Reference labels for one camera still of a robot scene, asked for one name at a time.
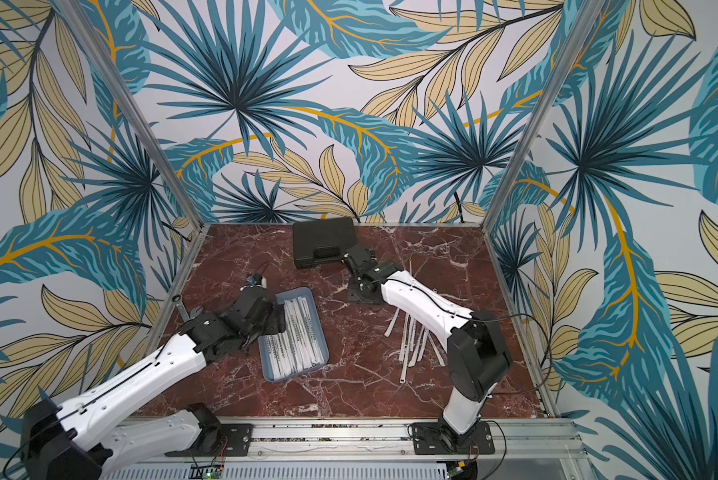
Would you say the blue plastic storage tray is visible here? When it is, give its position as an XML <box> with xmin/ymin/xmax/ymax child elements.
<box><xmin>258</xmin><ymin>287</ymin><xmax>330</xmax><ymax>383</ymax></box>

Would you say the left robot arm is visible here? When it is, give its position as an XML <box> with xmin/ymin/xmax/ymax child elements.
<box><xmin>16</xmin><ymin>285</ymin><xmax>286</xmax><ymax>479</ymax></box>

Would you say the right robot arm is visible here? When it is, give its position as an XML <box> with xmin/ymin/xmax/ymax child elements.
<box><xmin>343</xmin><ymin>244</ymin><xmax>513</xmax><ymax>439</ymax></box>

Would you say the black plastic tool case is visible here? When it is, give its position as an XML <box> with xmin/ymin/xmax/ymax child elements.
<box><xmin>293</xmin><ymin>217</ymin><xmax>357</xmax><ymax>269</ymax></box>

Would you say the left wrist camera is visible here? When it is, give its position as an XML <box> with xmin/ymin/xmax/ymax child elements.
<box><xmin>246</xmin><ymin>273</ymin><xmax>267</xmax><ymax>288</ymax></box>

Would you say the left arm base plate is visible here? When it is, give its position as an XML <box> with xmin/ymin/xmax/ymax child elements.
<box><xmin>171</xmin><ymin>423</ymin><xmax>253</xmax><ymax>458</ymax></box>

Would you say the aluminium front rail frame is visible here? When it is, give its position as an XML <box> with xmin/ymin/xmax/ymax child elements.
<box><xmin>64</xmin><ymin>416</ymin><xmax>597</xmax><ymax>480</ymax></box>

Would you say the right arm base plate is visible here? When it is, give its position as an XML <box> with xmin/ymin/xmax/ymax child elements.
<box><xmin>407</xmin><ymin>421</ymin><xmax>495</xmax><ymax>455</ymax></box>

